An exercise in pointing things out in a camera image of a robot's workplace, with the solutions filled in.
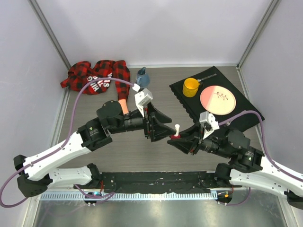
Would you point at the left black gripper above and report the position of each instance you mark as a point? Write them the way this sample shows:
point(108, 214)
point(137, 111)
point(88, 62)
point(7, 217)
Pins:
point(157, 131)

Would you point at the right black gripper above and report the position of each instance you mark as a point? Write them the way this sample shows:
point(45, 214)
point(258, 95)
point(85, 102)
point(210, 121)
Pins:
point(186, 144)

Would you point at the white nail polish cap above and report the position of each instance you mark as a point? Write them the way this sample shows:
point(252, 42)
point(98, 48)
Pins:
point(177, 127)

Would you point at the red nail polish bottle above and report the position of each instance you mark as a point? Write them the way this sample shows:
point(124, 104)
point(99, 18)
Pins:
point(173, 137)

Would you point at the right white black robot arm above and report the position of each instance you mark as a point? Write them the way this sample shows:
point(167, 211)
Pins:
point(247, 166)

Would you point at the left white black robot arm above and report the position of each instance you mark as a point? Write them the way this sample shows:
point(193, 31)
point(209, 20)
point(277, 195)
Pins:
point(41, 172)

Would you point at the mannequin hand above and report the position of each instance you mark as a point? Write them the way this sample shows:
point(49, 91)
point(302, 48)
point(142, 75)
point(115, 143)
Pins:
point(123, 103)

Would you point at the pink cream plate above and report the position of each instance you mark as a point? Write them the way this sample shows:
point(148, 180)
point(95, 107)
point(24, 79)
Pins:
point(217, 100)

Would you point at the blue ceramic jug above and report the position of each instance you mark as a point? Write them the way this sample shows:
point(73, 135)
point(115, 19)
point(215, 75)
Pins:
point(142, 78)

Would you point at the yellow mug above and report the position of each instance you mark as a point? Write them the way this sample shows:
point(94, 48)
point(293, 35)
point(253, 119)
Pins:
point(190, 87)

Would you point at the black placemat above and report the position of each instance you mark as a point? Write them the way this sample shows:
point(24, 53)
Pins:
point(193, 105)

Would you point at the red black plaid shirt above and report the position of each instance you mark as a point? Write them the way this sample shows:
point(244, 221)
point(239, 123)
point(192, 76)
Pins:
point(82, 73)

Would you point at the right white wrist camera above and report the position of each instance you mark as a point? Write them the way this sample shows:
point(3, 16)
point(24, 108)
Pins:
point(209, 123)

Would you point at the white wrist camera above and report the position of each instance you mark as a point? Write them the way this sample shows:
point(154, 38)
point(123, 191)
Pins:
point(209, 123)
point(142, 97)

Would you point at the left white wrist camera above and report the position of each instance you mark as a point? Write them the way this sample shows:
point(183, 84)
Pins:
point(142, 97)

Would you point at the dark handled knife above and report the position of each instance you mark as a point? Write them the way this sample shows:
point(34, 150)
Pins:
point(207, 77)

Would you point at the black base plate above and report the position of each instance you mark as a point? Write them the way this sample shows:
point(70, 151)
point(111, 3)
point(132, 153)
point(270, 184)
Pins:
point(156, 182)

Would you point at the white cable duct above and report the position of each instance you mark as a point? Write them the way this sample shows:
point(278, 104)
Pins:
point(77, 196)

